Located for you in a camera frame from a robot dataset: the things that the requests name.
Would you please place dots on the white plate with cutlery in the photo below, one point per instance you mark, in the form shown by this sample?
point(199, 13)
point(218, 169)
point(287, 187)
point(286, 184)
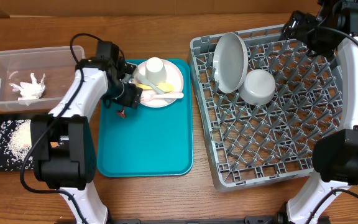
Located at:
point(174, 77)

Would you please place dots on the red sauce packet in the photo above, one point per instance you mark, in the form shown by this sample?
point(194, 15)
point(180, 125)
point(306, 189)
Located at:
point(121, 112)

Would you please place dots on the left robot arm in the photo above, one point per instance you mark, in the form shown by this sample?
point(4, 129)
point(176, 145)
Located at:
point(62, 151)

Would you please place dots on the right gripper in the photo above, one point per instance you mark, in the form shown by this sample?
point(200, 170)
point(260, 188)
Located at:
point(309, 20)

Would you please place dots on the white napkin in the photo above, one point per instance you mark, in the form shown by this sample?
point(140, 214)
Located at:
point(29, 91)

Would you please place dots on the white paper cup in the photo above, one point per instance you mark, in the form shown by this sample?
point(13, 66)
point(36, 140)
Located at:
point(155, 70)

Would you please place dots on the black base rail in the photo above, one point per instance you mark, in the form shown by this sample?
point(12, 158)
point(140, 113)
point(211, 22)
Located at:
point(246, 220)

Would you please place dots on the grey dishwasher rack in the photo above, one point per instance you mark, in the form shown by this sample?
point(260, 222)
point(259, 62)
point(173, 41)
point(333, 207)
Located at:
point(249, 146)

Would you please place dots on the yellow plastic spoon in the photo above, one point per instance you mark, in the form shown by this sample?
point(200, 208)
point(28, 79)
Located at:
point(165, 87)

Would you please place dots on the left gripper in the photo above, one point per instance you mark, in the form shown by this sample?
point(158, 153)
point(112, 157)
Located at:
point(131, 98)

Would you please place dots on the white rice pile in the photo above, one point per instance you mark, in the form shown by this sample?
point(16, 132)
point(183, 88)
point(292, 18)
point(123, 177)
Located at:
point(15, 142)

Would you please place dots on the clear plastic bin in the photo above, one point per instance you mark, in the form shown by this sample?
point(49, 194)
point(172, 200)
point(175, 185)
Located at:
point(53, 64)

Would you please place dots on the pink plastic fork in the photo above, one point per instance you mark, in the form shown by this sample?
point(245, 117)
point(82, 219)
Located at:
point(161, 96)

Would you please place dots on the orange food cube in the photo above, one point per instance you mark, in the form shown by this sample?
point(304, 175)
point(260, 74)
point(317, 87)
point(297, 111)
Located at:
point(54, 144)

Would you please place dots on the small grey bowl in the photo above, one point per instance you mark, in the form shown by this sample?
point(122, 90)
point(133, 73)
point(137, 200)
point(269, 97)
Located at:
point(258, 87)

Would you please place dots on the teal serving tray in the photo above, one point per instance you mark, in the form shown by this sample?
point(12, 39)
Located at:
point(149, 141)

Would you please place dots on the grey round plate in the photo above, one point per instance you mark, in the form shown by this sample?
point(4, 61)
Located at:
point(230, 61)

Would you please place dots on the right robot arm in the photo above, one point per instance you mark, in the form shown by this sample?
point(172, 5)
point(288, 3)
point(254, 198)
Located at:
point(335, 157)

